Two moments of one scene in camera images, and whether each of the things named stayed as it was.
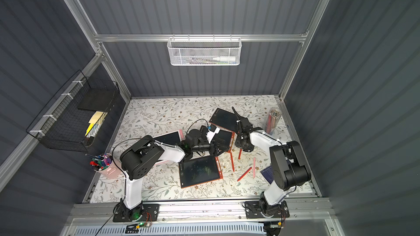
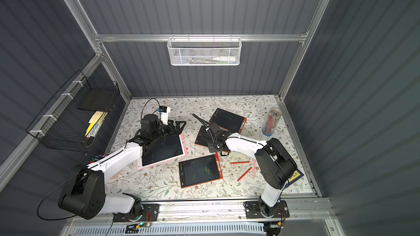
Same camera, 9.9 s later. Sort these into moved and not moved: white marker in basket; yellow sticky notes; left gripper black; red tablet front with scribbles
Moved: left gripper black
Not moved: yellow sticky notes; white marker in basket; red tablet front with scribbles
